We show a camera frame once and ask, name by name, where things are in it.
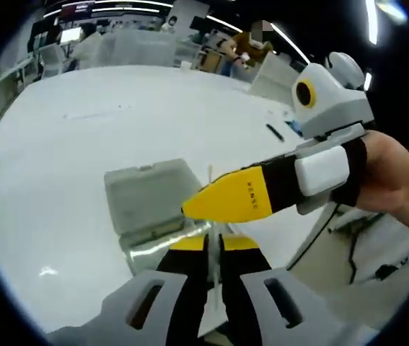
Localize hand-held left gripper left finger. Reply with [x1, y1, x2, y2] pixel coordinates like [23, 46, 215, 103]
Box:
[99, 234, 211, 346]

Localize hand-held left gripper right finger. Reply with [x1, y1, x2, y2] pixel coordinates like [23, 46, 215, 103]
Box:
[219, 233, 339, 346]

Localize transparent dual guide fixture box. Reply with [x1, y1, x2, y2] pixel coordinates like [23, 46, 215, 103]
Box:
[103, 158, 234, 285]

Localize person's right hand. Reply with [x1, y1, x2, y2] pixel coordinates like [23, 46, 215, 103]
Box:
[333, 130, 409, 239]

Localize blue cloth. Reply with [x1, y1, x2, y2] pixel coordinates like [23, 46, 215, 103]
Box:
[286, 120, 303, 137]

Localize black marker pen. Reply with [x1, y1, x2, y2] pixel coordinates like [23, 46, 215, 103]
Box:
[265, 123, 286, 143]

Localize white box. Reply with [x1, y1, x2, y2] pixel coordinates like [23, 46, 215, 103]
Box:
[250, 53, 312, 106]

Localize ceiling light strips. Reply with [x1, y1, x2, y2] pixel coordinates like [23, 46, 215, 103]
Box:
[43, 0, 380, 91]

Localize brown cabinet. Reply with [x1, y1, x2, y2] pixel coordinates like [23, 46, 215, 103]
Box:
[197, 50, 224, 74]

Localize stack of translucent storage bins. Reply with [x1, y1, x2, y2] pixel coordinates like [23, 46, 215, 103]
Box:
[100, 29, 177, 68]

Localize red display screen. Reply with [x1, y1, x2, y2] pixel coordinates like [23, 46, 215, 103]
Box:
[61, 2, 92, 19]

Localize black cable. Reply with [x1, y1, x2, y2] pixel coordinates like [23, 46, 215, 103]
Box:
[346, 229, 362, 286]

